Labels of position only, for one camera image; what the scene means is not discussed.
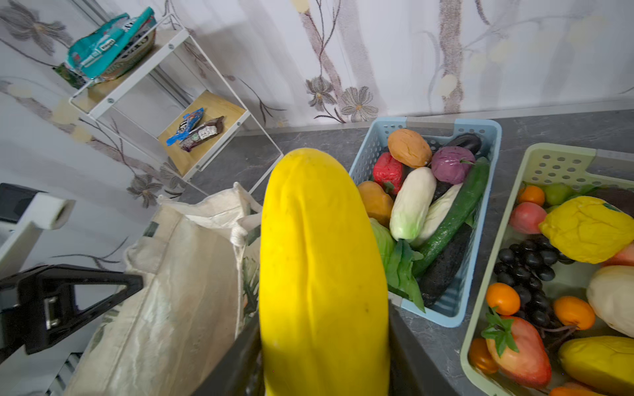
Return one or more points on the green snack packet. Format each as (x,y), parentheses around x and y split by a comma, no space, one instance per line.
(72,78)

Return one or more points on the black grape bunch toy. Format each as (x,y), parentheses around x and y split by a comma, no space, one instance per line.
(526,267)

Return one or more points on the blue plastic vegetable basket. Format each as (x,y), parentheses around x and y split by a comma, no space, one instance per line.
(446,283)

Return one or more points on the brown potato toy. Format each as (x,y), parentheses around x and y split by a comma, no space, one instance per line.
(410,148)

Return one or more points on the red strawberry toy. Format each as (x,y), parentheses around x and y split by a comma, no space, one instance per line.
(518,350)

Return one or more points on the green plastic fruit basket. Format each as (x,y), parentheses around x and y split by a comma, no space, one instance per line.
(542,164)

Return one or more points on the green cabbage toy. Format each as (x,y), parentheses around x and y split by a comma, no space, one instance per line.
(398,259)

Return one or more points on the orange bell pepper toy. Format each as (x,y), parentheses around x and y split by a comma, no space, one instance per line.
(377,203)

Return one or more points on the white wire two-tier shelf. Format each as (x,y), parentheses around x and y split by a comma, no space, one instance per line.
(141,110)

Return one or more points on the dark brown candy bar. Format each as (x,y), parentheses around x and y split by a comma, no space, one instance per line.
(202,133)

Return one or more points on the purple onion toy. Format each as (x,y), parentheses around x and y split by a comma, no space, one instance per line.
(451,164)

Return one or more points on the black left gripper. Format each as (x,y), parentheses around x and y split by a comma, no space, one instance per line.
(39,307)

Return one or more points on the white radish toy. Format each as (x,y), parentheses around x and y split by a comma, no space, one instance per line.
(412,204)

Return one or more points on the cream canvas grocery bag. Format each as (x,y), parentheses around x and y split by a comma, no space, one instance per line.
(200,267)

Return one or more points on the beige pear toy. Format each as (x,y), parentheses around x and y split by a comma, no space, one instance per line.
(610,294)

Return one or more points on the blue candy bar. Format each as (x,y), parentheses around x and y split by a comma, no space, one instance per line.
(189,122)

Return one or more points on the teal snack packet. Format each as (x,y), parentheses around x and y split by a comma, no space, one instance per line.
(115,48)

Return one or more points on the yellow citron toy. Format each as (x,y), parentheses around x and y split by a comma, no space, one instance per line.
(588,229)

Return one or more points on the yellow banana toy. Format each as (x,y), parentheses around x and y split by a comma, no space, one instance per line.
(323,297)

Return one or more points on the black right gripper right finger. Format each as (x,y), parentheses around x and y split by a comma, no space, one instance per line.
(412,371)

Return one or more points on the green cucumber toy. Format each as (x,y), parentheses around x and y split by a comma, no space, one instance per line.
(466,201)

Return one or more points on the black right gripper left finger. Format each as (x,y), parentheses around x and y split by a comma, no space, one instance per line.
(240,370)

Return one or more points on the red bell pepper toy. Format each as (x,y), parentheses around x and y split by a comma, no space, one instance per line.
(389,174)

